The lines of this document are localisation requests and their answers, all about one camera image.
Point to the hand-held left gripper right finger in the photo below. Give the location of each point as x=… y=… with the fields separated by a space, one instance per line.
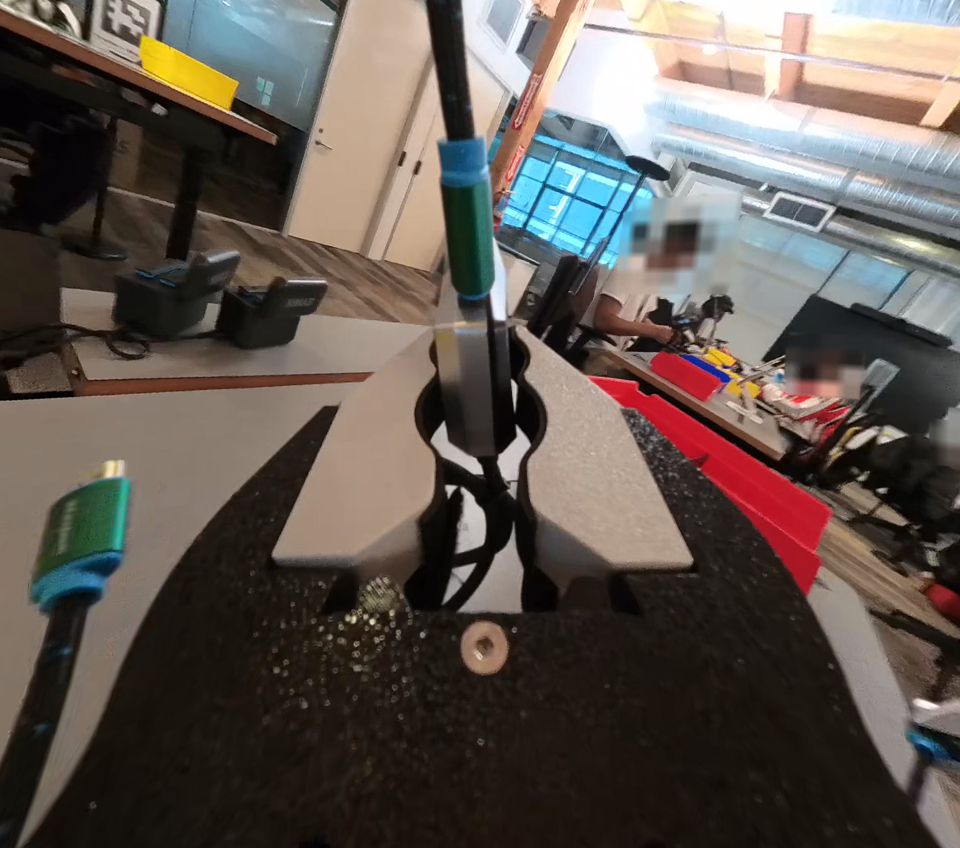
x=600 y=480

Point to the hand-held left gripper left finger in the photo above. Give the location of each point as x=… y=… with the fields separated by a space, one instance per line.
x=360 y=473

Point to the silver hdmi adapter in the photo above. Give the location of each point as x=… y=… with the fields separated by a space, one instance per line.
x=469 y=383

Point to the long wooden work table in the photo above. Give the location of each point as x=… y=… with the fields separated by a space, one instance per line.
x=720 y=417

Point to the small red parts bin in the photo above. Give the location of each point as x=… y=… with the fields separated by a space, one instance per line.
x=686 y=375

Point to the large red plastic bin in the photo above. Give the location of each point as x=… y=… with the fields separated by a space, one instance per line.
x=750 y=488

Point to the small blue parts bin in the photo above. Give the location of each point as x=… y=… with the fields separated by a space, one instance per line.
x=709 y=366

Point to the small yellow parts bin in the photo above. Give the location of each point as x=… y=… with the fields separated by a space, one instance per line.
x=721 y=357

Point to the grey charger case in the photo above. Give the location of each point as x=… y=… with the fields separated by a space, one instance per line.
x=172 y=297
x=266 y=319

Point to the small black monitor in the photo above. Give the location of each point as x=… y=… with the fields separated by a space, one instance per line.
x=559 y=297

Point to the large black screen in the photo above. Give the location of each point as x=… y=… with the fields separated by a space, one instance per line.
x=847 y=330

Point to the black office chair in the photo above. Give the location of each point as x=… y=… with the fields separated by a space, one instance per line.
x=900 y=473

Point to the black floor lamp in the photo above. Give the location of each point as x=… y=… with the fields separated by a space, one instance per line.
x=646 y=168

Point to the white vent grille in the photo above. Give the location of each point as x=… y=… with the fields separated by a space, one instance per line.
x=799 y=209

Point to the white door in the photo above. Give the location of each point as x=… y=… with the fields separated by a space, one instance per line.
x=345 y=113

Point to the wooden desk with black legs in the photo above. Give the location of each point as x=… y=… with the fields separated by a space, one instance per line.
x=187 y=113

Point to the wooden column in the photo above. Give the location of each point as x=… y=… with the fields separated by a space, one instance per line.
x=555 y=53

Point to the yellow plastic bin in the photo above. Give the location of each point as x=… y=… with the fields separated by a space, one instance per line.
x=187 y=75

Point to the glass partition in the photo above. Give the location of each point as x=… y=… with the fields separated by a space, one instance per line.
x=247 y=0

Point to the framed black-and-white tag sign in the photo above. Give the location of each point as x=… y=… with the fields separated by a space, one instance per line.
x=124 y=15

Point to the red wall sign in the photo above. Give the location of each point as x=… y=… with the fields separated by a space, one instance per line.
x=525 y=128

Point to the silver air duct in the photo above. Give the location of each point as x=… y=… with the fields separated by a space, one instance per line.
x=825 y=165

